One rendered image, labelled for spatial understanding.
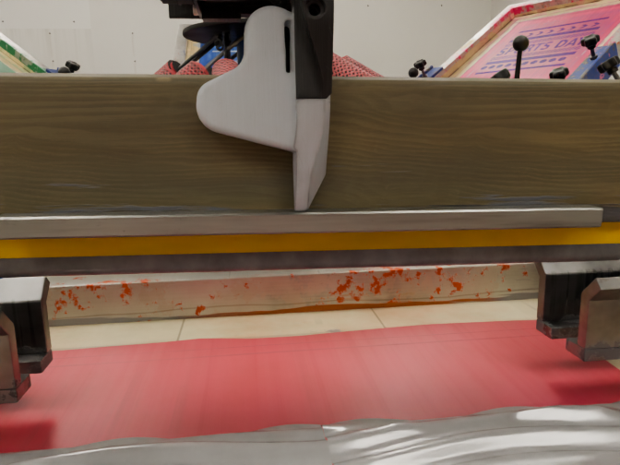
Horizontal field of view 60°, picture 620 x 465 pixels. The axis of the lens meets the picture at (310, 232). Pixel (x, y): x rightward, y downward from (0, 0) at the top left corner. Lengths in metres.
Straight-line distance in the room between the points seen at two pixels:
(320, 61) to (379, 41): 4.38
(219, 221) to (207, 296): 0.22
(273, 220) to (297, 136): 0.04
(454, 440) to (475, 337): 0.16
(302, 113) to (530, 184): 0.13
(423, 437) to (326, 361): 0.11
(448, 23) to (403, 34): 0.39
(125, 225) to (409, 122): 0.15
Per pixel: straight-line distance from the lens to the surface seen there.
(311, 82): 0.24
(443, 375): 0.37
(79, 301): 0.49
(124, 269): 0.29
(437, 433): 0.30
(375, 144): 0.27
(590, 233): 0.34
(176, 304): 0.48
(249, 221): 0.26
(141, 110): 0.27
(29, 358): 0.36
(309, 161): 0.25
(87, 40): 4.63
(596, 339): 0.36
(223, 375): 0.37
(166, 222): 0.26
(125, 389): 0.37
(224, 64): 0.97
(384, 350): 0.41
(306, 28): 0.24
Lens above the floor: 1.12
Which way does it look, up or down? 11 degrees down
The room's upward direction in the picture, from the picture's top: 1 degrees counter-clockwise
